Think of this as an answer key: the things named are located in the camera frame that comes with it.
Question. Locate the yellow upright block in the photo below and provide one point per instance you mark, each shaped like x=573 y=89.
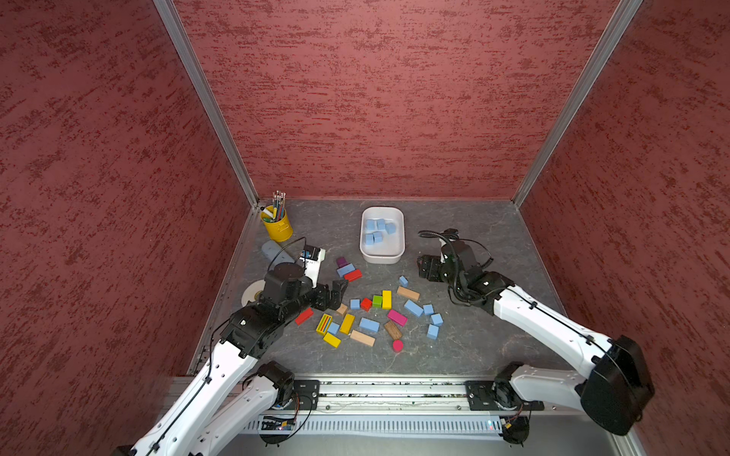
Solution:
x=387 y=300

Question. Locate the yellow long block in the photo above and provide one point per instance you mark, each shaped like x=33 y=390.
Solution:
x=347 y=324

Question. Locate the magenta block centre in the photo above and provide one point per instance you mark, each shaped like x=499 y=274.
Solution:
x=397 y=318

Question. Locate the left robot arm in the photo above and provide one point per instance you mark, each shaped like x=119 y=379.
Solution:
x=249 y=333

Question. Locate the grey glasses case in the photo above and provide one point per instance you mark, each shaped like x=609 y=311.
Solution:
x=273 y=252

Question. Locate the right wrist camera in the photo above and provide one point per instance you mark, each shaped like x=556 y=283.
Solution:
x=449 y=236

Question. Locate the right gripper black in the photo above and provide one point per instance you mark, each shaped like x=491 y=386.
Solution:
x=425 y=267

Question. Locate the blue cube cluster c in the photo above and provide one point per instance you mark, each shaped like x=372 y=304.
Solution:
x=437 y=320

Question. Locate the long blue block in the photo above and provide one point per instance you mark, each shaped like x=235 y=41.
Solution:
x=345 y=270
x=414 y=308

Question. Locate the tan long block bottom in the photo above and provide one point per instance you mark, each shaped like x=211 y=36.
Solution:
x=363 y=338

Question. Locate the dark wood block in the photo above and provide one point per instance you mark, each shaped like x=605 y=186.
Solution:
x=393 y=330

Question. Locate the tan block right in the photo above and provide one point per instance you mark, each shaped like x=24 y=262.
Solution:
x=408 y=294

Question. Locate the red long block upper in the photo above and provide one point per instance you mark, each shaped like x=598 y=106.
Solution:
x=353 y=276

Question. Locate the striped yellow block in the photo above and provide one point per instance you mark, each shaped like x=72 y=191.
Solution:
x=324 y=324

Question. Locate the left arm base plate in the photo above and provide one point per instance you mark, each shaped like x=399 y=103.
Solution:
x=305 y=395

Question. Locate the blue cube lowest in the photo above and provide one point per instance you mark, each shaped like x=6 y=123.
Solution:
x=433 y=332

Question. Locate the tape roll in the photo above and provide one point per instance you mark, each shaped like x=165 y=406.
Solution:
x=252 y=292

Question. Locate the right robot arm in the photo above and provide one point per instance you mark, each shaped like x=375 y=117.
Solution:
x=608 y=378

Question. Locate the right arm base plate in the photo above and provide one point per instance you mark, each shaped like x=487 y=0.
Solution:
x=485 y=395

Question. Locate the red block left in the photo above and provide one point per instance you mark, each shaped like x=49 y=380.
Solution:
x=304 y=316

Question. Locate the yellow block bottom left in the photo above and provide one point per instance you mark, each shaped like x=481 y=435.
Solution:
x=332 y=340

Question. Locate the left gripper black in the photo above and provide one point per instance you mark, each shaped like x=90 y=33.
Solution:
x=321 y=303

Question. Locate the white plastic tub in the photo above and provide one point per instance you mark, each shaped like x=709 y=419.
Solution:
x=393 y=247

